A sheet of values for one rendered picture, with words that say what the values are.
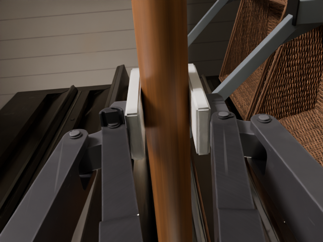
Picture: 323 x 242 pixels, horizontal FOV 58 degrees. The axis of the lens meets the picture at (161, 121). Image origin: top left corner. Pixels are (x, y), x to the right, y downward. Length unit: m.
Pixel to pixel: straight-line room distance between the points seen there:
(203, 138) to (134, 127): 0.04
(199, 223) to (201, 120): 0.27
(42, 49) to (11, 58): 0.36
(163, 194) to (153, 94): 0.08
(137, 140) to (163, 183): 0.06
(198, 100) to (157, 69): 0.03
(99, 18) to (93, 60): 0.45
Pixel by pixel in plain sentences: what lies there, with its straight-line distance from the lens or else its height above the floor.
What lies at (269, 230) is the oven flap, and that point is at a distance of 0.85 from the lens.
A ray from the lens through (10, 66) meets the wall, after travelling 3.65.
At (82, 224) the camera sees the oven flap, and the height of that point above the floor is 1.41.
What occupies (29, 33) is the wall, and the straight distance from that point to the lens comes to 3.47.
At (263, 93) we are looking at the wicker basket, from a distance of 1.19.
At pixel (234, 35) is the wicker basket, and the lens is 1.72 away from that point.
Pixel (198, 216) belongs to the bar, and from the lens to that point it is 0.42.
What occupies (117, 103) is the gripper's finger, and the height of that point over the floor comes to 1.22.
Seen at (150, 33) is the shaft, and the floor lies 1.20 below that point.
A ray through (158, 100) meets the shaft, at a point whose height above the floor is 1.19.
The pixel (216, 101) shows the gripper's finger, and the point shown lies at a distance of 0.18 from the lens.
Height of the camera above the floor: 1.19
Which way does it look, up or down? 1 degrees up
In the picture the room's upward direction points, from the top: 95 degrees counter-clockwise
